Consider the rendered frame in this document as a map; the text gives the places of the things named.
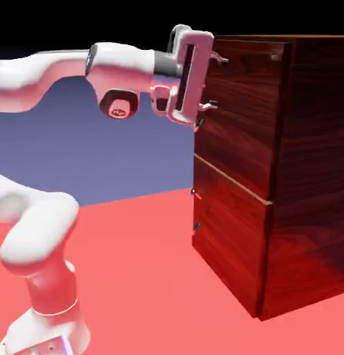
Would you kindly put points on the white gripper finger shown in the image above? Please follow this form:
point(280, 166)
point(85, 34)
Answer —
point(219, 58)
point(208, 106)

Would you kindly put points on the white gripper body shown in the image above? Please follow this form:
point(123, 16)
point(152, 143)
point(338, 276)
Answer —
point(199, 50)

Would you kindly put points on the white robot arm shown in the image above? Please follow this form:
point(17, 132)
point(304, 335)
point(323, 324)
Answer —
point(119, 63)

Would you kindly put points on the dark wood cabinet door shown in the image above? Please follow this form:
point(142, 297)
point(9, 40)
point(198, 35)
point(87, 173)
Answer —
point(233, 235)
point(244, 116)

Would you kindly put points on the dark wood cabinet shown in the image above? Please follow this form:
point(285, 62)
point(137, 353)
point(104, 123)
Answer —
point(313, 166)

